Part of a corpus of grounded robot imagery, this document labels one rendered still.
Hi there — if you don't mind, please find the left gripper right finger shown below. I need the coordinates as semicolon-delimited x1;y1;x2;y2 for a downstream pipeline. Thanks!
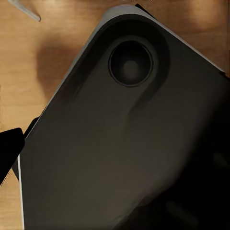
215;127;230;166

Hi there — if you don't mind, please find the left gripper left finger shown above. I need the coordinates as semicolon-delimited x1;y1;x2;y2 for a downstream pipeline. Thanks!
0;127;25;185

